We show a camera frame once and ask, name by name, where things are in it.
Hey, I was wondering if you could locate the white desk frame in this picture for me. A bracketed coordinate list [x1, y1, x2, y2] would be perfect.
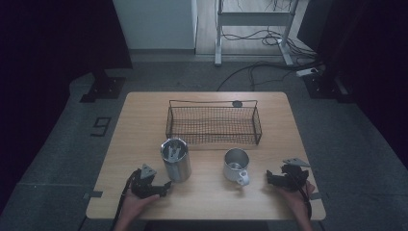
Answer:
[214, 0, 301, 67]

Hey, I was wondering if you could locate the right hand-held gripper cable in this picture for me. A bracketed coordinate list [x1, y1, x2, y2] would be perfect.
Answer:
[290, 167, 313, 221]

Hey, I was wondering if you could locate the bundle of floor cables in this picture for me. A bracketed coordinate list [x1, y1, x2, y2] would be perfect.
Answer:
[220, 27, 319, 61]

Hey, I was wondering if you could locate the black wire basket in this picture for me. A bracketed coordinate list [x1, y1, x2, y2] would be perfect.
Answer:
[165, 99, 263, 146]

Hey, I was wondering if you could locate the black stand base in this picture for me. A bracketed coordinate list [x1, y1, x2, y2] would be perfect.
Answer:
[302, 71, 354, 104]
[79, 68, 127, 104]

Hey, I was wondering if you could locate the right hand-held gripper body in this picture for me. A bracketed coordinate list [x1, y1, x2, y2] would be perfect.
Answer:
[274, 157, 312, 193]

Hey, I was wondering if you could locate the white cabinet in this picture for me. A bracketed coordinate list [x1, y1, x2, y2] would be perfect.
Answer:
[112, 0, 198, 51]

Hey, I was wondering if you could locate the person's left hand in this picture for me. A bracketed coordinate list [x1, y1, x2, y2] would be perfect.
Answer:
[122, 188, 162, 223]

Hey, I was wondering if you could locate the person's right hand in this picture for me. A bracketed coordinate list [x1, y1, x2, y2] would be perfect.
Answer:
[276, 180, 318, 222]

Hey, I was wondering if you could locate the white power strip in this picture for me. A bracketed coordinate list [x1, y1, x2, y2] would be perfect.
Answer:
[295, 67, 319, 78]

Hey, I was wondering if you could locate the steel tumbler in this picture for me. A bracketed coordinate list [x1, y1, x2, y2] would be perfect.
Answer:
[160, 138, 192, 184]

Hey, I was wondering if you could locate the black floor cable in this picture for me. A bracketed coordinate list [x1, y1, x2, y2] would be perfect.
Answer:
[217, 61, 321, 92]

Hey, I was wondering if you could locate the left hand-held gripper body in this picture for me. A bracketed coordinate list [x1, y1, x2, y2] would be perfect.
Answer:
[129, 164, 167, 199]

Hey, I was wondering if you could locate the short steel mug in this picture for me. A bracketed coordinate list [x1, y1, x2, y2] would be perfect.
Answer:
[223, 147, 251, 187]

